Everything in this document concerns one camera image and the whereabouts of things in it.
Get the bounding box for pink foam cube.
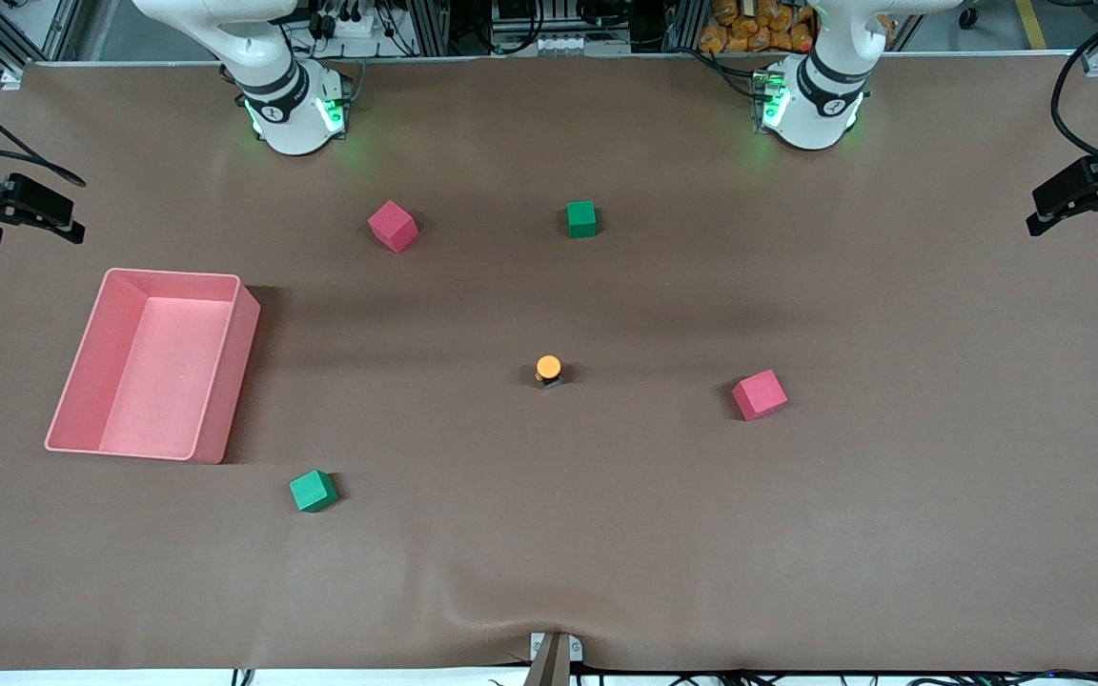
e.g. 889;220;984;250
731;369;789;422
367;200;420;254

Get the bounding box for metal clamp bracket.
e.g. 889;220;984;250
524;632;584;686

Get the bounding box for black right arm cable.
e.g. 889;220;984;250
0;79;88;189

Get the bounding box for orange snack bags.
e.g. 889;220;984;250
699;0;817;54

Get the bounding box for long white socket strip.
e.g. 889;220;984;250
490;33;633;56

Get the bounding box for brown table mat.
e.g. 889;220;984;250
0;52;1098;673

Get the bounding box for aluminium frame post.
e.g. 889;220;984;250
661;0;702;53
404;0;452;56

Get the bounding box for white power strip with plugs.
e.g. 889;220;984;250
315;8;380;41

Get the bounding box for pink plastic bin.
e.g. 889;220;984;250
44;268;261;465

